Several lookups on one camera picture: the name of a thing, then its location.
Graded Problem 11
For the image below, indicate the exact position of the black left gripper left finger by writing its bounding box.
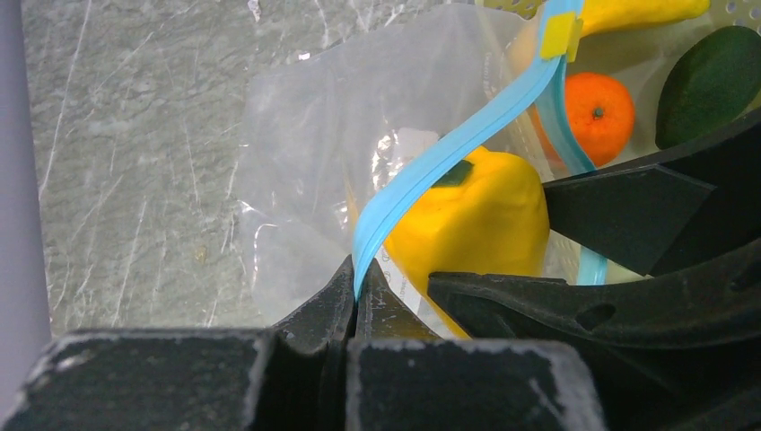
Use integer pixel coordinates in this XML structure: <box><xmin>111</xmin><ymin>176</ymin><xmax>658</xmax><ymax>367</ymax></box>
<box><xmin>1</xmin><ymin>259</ymin><xmax>356</xmax><ymax>430</ymax></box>

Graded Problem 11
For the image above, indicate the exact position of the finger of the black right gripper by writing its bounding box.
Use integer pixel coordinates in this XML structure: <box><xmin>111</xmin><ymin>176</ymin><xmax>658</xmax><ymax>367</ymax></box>
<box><xmin>544</xmin><ymin>110</ymin><xmax>760</xmax><ymax>277</ymax></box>
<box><xmin>428</xmin><ymin>242</ymin><xmax>760</xmax><ymax>430</ymax></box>

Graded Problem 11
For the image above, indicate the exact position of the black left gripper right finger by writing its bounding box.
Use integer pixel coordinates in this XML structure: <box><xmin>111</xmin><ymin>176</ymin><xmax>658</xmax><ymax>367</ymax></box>
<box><xmin>347</xmin><ymin>262</ymin><xmax>607</xmax><ymax>430</ymax></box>

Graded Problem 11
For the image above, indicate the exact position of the yellow bell pepper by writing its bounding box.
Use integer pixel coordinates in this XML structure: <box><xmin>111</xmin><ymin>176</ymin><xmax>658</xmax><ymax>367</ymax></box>
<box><xmin>383</xmin><ymin>145</ymin><xmax>552</xmax><ymax>340</ymax></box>

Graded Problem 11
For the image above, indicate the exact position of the clear zip bag blue zipper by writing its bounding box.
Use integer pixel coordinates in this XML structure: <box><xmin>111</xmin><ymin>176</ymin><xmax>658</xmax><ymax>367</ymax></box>
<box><xmin>236</xmin><ymin>1</ymin><xmax>593</xmax><ymax>336</ymax></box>

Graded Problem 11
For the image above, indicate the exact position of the orange tangerine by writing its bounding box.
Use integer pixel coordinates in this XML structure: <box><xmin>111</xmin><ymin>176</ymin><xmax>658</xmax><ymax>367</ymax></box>
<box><xmin>564</xmin><ymin>72</ymin><xmax>635</xmax><ymax>168</ymax></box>

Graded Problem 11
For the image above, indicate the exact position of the dark green avocado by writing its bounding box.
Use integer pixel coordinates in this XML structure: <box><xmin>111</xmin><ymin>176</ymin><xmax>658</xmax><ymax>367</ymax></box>
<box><xmin>654</xmin><ymin>25</ymin><xmax>760</xmax><ymax>150</ymax></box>

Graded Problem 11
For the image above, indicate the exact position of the pale yellow plastic basket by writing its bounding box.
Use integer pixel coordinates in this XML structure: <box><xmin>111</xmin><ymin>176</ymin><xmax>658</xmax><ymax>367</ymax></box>
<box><xmin>475</xmin><ymin>0</ymin><xmax>761</xmax><ymax>286</ymax></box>

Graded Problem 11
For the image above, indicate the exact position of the yellow banana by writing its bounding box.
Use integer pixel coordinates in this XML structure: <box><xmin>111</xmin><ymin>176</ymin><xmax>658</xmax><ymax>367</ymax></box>
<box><xmin>581</xmin><ymin>0</ymin><xmax>711</xmax><ymax>37</ymax></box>

